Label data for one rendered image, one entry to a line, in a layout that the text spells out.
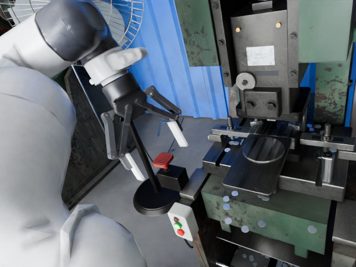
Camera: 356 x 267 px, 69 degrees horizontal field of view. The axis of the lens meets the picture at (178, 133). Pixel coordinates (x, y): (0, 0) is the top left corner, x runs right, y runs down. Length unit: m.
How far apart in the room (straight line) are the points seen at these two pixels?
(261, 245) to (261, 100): 0.64
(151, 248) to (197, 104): 1.41
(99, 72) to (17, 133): 0.33
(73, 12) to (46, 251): 0.35
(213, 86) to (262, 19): 1.66
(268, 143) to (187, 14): 0.45
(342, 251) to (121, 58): 0.71
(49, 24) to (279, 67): 0.54
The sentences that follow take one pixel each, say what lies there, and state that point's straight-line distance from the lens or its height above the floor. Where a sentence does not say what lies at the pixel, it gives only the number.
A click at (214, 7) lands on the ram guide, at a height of 1.21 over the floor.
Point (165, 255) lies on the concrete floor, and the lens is 1.62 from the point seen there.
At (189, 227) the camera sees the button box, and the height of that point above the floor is 0.57.
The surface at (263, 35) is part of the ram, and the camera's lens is 0.73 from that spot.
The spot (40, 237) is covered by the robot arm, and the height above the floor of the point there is 1.17.
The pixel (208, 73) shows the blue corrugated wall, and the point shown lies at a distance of 2.28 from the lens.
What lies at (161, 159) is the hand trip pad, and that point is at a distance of 0.94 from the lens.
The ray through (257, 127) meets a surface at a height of 0.78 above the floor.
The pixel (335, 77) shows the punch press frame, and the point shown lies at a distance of 1.02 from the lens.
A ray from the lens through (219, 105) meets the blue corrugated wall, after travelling 2.42.
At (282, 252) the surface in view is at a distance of 1.18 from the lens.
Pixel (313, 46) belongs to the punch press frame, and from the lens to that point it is 0.67.
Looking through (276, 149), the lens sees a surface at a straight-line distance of 0.84.
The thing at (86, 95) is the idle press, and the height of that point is 0.67.
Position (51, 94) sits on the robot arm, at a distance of 0.29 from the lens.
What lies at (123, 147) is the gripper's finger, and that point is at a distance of 0.56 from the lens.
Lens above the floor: 1.32
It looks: 32 degrees down
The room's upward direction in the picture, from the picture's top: 17 degrees counter-clockwise
